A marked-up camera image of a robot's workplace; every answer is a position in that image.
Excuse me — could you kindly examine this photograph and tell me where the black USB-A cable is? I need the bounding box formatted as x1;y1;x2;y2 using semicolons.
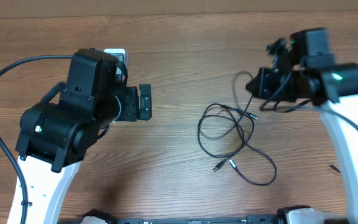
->
196;103;259;172

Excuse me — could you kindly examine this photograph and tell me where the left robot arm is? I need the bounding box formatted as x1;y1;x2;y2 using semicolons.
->
8;49;152;223

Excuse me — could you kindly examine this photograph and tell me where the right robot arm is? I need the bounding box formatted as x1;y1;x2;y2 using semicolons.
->
246;28;358;223

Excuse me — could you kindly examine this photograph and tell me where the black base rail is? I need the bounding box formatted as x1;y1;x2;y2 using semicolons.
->
82;208;282;224

